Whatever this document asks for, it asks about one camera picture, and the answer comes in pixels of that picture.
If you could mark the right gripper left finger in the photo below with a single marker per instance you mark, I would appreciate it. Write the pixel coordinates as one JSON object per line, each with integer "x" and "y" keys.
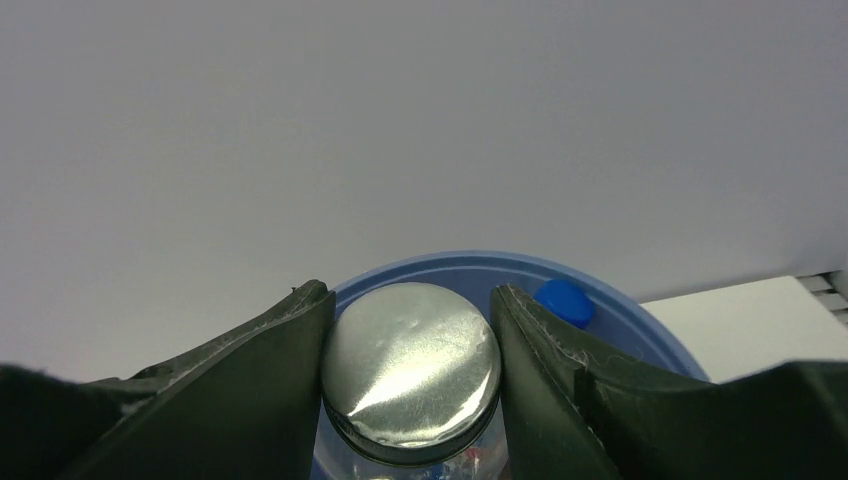
{"x": 244, "y": 405}

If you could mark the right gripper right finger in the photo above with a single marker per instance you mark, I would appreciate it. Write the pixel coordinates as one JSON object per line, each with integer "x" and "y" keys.
{"x": 575, "y": 407}

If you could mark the blue label blue cap bottle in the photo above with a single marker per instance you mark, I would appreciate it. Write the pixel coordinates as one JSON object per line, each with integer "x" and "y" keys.
{"x": 566, "y": 301}

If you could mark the clear jar silver lid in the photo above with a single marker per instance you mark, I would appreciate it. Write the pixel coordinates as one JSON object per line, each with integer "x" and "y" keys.
{"x": 410, "y": 379}

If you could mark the blue plastic bin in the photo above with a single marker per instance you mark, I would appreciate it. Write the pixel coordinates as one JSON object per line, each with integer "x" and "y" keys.
{"x": 617, "y": 320}

